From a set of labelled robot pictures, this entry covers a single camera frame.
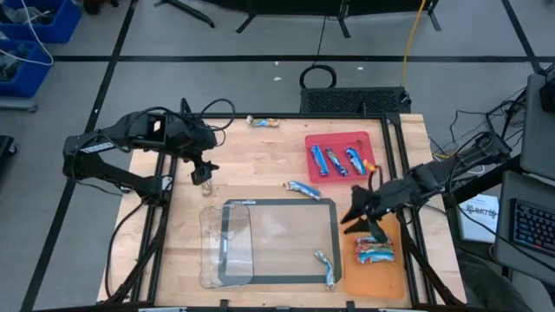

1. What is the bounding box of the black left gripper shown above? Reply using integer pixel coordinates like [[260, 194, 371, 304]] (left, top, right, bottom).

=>
[[166, 115, 220, 186]]

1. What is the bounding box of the clear mat with black border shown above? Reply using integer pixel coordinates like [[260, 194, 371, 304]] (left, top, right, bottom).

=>
[[218, 198, 343, 285]]

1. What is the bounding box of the blue green granola bar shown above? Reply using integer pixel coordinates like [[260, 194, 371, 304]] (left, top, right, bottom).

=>
[[285, 179, 323, 201]]

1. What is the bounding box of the black aluminium frame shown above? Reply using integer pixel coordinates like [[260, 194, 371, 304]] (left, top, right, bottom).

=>
[[97, 97, 467, 312]]

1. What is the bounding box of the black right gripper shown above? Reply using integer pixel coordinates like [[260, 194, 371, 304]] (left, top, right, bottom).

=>
[[340, 177, 420, 244]]

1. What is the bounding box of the red white granola bar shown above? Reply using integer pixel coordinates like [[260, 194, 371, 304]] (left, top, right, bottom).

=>
[[356, 252, 396, 265]]

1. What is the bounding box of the crumpled blue granola bar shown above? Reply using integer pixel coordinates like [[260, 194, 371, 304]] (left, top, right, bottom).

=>
[[314, 250, 336, 290]]

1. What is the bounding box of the black partition screen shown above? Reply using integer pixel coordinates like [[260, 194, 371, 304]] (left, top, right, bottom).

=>
[[153, 0, 443, 40]]

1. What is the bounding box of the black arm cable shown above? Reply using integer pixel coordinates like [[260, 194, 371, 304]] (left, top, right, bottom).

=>
[[103, 201, 148, 300]]

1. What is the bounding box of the blue plastic storage bin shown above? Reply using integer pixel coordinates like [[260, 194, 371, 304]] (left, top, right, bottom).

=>
[[0, 39, 54, 99], [0, 0, 82, 44]]

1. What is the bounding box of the yellow hanging cable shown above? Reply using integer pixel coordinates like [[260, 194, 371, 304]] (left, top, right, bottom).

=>
[[401, 0, 428, 87]]

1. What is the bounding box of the black perforated computer case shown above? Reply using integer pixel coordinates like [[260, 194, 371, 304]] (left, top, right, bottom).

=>
[[299, 86, 412, 117]]

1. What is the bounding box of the white printed booklet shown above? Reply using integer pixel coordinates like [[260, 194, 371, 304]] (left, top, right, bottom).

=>
[[458, 193, 500, 244]]

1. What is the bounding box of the person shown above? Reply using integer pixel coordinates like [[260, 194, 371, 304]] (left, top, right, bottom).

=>
[[454, 249, 550, 312]]

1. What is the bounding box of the black floor object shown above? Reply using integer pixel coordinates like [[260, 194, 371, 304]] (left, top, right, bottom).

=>
[[0, 134, 17, 171]]

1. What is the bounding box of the white cable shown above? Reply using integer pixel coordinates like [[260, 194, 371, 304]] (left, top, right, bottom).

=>
[[0, 0, 56, 67]]

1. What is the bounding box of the clear plastic bin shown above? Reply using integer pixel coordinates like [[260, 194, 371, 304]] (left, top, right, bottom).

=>
[[198, 203, 256, 289]]

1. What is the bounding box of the black keyboard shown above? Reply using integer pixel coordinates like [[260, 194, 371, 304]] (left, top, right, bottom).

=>
[[511, 198, 555, 257]]

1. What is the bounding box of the translucent red plastic bin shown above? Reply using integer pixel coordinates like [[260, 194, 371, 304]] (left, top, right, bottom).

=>
[[304, 131, 376, 185]]

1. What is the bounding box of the black tripod stand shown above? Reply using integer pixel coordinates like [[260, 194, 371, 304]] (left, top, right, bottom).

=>
[[485, 86, 528, 144]]

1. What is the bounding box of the translucent orange plastic bin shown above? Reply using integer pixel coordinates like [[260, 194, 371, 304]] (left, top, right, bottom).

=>
[[342, 211, 407, 300]]

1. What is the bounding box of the blue granola bar orange print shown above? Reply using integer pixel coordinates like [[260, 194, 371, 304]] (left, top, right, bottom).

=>
[[246, 114, 281, 129]]

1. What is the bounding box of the grey desk top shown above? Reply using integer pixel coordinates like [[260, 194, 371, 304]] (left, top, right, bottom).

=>
[[493, 170, 555, 286], [519, 72, 555, 182]]

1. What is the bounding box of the black looped cable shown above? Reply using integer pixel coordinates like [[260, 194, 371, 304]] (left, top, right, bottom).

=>
[[298, 15, 338, 90]]

